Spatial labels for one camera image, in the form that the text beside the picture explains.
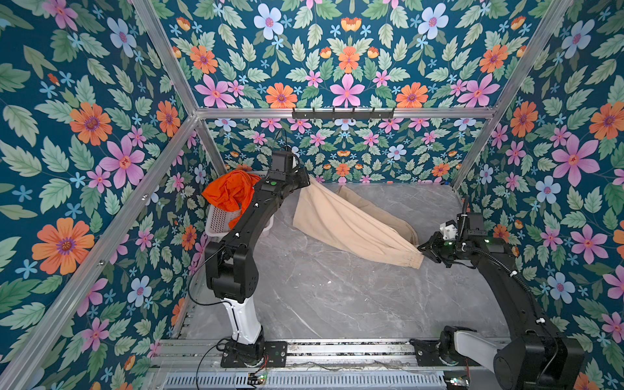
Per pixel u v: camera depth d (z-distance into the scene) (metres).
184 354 0.75
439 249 0.69
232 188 1.08
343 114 0.93
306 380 0.70
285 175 0.66
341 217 0.89
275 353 0.74
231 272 0.47
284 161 0.66
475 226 0.61
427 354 0.73
